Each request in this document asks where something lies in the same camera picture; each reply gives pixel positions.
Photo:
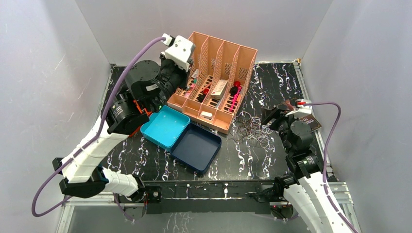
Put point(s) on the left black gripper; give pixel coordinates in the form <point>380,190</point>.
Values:
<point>180,77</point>

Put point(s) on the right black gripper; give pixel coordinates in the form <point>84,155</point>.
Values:
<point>275,112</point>

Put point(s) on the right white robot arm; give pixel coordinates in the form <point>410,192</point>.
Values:
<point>305,187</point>

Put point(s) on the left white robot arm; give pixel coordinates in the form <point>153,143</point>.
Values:
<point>83,174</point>

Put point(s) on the orange plastic tray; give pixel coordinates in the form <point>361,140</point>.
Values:
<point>142,111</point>

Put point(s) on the pink pen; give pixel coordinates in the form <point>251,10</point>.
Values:
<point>234,101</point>

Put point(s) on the red black bottle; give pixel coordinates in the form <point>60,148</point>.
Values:
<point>235,88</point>

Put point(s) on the teal plastic tray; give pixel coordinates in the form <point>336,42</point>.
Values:
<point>165,127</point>

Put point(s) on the brown book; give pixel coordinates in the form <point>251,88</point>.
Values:
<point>310,120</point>

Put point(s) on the white pink box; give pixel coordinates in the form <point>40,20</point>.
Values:
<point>219,90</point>

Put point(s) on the white stapler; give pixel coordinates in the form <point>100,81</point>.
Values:
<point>206,115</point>

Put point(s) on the peach file organizer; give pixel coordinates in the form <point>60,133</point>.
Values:
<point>214,59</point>

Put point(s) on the dark blue plastic tray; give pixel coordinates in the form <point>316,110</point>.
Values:
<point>196,148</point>

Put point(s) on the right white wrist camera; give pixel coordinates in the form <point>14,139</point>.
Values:
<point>300,109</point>

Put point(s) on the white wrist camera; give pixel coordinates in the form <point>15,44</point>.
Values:
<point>300,109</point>
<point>180,50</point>

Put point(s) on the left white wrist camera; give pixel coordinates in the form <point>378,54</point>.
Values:
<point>180,50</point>

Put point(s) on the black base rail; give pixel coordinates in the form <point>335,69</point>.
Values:
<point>258,197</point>

